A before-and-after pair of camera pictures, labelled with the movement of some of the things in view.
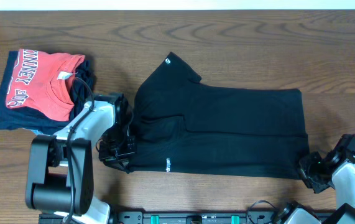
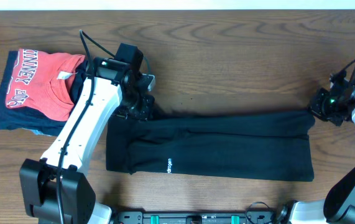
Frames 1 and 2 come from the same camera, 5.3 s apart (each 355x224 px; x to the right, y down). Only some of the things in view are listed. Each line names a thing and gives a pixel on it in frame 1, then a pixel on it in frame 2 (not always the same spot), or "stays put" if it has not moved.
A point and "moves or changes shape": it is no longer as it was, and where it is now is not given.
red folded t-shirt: [38, 83] stays put
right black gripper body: [309, 173] -> [321, 106]
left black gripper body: [115, 158] -> [140, 107]
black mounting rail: [184, 218] stays put
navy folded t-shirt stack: [79, 89] stays put
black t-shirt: [181, 126] moves or changes shape
